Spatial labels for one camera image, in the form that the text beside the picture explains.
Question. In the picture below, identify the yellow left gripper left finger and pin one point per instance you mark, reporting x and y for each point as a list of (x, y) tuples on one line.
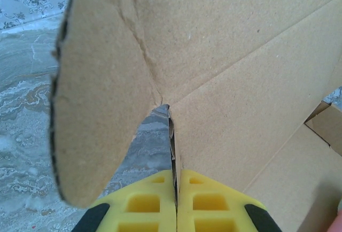
[(165, 202)]

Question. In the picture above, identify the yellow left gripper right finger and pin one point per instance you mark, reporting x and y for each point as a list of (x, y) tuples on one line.
[(187, 205)]

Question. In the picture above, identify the brown cardboard box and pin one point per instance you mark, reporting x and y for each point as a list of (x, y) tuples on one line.
[(213, 55)]

